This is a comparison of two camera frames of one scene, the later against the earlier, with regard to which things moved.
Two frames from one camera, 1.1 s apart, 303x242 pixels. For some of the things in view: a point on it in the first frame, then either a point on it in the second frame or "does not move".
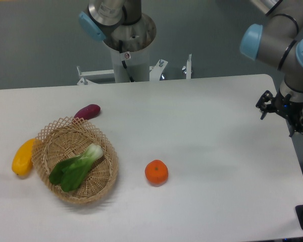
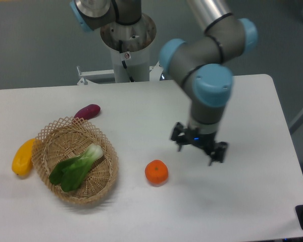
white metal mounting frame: x=155 y=72 does not move
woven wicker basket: x=67 y=138 does not move
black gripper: x=291 y=111 → x=206 y=141
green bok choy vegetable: x=69 y=172 does not move
